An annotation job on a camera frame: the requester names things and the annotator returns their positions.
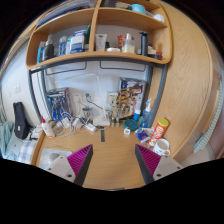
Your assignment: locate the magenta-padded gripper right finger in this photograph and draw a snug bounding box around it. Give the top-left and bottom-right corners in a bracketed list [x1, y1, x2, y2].
[134, 143, 184, 185]

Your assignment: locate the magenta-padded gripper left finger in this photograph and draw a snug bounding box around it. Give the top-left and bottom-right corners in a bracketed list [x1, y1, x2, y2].
[44, 143, 94, 187]

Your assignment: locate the white mug with black drawing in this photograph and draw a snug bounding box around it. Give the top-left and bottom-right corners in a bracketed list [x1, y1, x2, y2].
[152, 138, 172, 157]

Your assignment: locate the blue tissue packet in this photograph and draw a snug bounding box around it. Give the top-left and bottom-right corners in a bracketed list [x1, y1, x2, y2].
[134, 127, 155, 144]

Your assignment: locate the red chips can yellow lid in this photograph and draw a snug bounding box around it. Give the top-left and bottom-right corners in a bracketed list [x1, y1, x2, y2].
[148, 117, 170, 148]

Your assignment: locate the white charger block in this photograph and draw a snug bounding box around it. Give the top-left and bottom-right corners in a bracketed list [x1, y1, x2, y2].
[71, 117, 84, 129]

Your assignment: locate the round teal tin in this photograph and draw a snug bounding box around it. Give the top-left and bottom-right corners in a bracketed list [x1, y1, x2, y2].
[123, 118, 139, 132]

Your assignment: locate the blue spray bottle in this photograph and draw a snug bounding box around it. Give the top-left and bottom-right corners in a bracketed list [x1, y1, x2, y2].
[139, 98, 155, 129]

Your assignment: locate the white bottle with red cap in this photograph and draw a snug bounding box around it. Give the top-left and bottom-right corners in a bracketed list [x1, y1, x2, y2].
[39, 115, 56, 139]

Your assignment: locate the small blue-capped white bottle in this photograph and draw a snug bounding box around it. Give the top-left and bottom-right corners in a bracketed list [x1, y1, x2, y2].
[133, 109, 142, 123]

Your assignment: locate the beige robot figure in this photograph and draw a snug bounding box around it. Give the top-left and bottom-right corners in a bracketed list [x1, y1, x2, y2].
[108, 96, 123, 128]

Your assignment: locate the blue model kit box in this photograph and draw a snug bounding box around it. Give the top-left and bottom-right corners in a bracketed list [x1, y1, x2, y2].
[45, 87, 72, 123]

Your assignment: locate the white desk lamp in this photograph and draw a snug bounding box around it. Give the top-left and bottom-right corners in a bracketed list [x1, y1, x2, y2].
[61, 71, 112, 128]

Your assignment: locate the colourful printed box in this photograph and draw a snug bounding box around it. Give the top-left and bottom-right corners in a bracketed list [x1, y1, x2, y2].
[118, 77, 147, 120]

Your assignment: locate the blue checked towel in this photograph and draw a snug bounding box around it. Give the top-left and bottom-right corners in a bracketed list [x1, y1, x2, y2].
[194, 99, 224, 154]

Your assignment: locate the black bag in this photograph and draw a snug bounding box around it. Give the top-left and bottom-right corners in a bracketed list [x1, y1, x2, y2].
[12, 101, 31, 140]

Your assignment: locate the teal blanket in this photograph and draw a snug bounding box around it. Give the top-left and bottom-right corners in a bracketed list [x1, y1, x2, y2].
[0, 120, 16, 158]

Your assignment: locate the wooden shelf unit with items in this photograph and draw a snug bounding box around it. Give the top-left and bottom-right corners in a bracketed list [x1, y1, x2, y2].
[25, 0, 173, 71]

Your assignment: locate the tangled white cable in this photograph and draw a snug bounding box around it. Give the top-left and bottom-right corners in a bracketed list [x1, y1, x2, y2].
[53, 111, 86, 137]

